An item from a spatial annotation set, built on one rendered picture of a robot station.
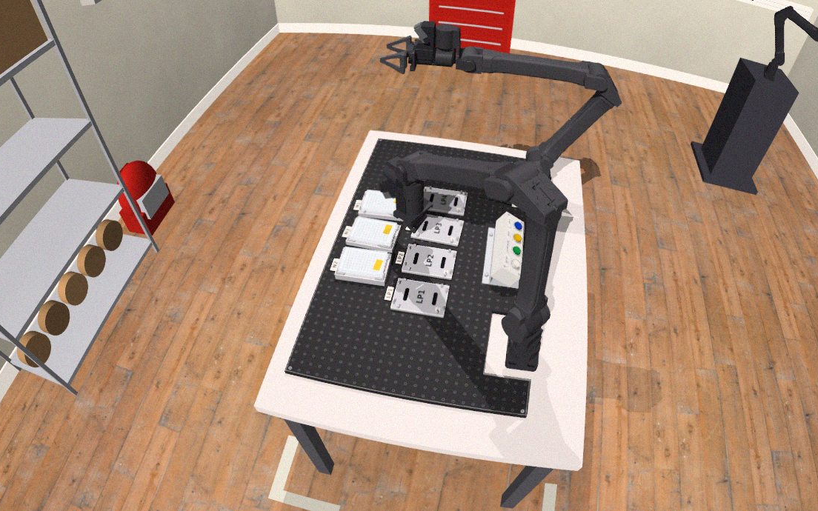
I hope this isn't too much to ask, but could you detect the white operator panel with coloured keys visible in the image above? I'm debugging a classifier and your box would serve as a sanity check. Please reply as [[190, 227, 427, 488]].
[[482, 212, 524, 289]]

